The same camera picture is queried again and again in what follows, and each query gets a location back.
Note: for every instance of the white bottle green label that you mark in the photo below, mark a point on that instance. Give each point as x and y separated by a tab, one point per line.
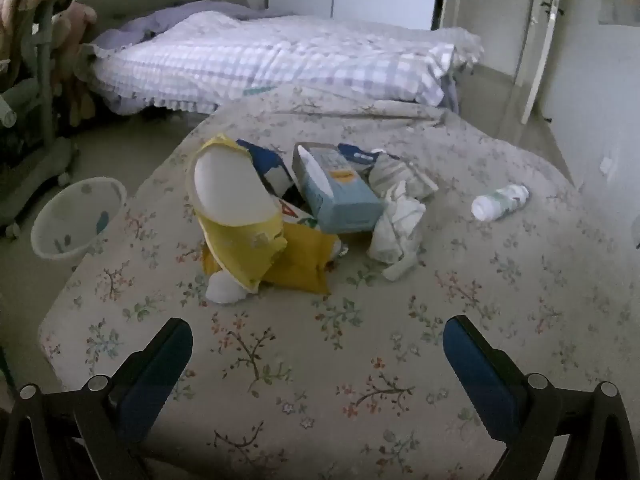
500	202

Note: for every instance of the checked purple white quilt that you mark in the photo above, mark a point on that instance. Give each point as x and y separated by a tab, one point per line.
250	60

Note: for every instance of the floral bedsheet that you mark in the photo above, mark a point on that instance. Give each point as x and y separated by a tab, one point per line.
320	360

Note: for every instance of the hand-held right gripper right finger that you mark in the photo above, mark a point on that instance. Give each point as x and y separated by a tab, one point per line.
475	375

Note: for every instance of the light blue carton box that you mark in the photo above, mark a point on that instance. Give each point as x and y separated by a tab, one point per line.
345	205

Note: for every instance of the blue white snack wrapper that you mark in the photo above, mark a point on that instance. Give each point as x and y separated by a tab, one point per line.
265	162

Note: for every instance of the torn yellow paper bag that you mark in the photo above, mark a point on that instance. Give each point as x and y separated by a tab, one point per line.
240	245

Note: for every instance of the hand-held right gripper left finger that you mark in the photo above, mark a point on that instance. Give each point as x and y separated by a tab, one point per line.
155	380

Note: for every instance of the lilac pillow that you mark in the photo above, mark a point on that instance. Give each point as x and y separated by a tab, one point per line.
160	22

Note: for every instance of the white plastic waste bin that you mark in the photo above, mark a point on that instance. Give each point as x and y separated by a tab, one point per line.
55	220

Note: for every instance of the pink plush toy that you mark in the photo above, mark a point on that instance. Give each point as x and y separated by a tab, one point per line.
75	50

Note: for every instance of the white paper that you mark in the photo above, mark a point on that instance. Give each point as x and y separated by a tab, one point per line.
397	235

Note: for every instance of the grey wheeled chair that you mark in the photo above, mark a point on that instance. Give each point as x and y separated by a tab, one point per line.
45	160

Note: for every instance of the white door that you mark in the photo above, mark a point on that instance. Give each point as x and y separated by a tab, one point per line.
540	35

